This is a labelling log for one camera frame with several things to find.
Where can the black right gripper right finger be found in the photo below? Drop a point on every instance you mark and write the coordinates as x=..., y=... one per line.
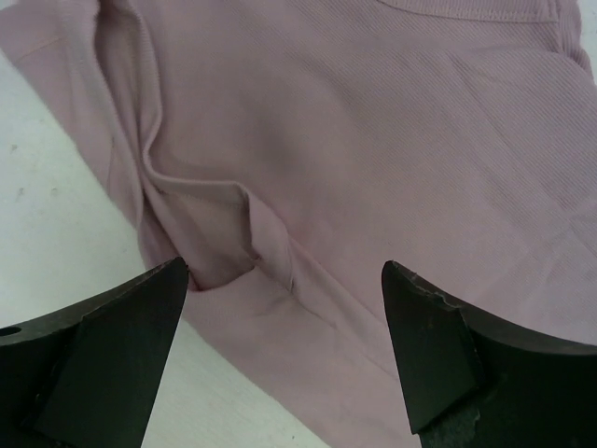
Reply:
x=472, y=379

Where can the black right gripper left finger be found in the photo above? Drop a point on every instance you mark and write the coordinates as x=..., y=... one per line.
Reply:
x=87, y=375

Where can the mauve tank top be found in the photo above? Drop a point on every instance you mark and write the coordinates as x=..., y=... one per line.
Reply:
x=287, y=149

